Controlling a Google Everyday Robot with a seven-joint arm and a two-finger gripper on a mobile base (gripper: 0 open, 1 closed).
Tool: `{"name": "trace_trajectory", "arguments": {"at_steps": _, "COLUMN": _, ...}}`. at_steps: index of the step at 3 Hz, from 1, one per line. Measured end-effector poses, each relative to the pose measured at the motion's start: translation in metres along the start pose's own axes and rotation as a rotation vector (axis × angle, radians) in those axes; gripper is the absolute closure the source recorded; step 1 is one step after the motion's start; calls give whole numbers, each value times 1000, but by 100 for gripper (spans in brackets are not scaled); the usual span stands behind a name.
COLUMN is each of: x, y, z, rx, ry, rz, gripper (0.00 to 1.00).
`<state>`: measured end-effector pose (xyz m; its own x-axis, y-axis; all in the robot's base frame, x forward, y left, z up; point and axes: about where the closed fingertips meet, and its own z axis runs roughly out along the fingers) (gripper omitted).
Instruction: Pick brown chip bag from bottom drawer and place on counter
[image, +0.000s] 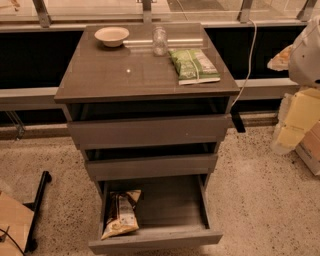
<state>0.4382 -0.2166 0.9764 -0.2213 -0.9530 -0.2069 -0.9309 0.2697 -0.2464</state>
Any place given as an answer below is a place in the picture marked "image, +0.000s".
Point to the cardboard box right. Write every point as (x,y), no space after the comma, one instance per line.
(309,149)

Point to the white paper bowl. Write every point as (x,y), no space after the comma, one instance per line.
(112,36)

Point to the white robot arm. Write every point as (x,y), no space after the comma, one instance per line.
(304,63)

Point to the metal window railing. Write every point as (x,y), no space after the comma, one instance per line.
(72,15)

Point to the grey top drawer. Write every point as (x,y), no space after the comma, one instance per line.
(149,131)

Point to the grey middle drawer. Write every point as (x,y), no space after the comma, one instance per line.
(151,167)

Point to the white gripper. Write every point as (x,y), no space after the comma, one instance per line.
(306,63)

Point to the grey drawer cabinet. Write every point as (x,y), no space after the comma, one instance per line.
(131,82)

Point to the grey bottom drawer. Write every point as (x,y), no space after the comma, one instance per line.
(171,213)

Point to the black metal stand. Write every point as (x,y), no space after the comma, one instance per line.
(31,244)

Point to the green chip bag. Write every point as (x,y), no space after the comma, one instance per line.
(193,66)

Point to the clear glass jar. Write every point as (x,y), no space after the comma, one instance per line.
(160,44)

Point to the brown chip bag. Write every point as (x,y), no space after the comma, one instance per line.
(121,218)

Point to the grey drawer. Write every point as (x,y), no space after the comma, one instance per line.
(149,131)
(151,167)
(171,213)

